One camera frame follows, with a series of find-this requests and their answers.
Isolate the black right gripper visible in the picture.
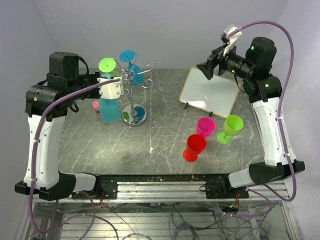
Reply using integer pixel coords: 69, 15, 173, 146
196, 40, 255, 80

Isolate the green plastic wine glass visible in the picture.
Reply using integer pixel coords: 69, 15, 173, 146
98, 57, 121, 79

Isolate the blue plastic wine glass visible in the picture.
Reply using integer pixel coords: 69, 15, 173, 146
119, 49, 145, 86

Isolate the pink plastic wine glass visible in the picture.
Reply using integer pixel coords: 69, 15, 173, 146
196, 117, 216, 138

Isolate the red plastic wine glass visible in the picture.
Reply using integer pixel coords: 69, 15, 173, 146
182, 134, 207, 163

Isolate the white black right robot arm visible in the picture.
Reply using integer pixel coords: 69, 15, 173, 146
197, 37, 305, 198

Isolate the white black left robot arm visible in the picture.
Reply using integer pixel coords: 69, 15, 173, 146
14, 52, 102, 201

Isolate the chrome wine glass rack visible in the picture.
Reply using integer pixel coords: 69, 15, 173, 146
119, 51, 156, 127

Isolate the pink capped spice bottle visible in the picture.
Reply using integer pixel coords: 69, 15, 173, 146
92, 100, 102, 120

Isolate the yellow framed whiteboard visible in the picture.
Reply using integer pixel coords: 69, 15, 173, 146
179, 67, 241, 119

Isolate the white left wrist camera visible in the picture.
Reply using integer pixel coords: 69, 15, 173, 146
97, 76, 124, 100

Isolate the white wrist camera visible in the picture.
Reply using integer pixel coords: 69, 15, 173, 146
220, 24, 242, 57
97, 76, 124, 100

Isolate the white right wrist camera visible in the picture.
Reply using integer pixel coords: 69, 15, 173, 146
220, 24, 242, 57

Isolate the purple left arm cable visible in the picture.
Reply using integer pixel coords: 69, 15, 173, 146
27, 77, 121, 240

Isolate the aluminium mounting rail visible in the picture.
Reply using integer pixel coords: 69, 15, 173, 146
59, 181, 289, 203

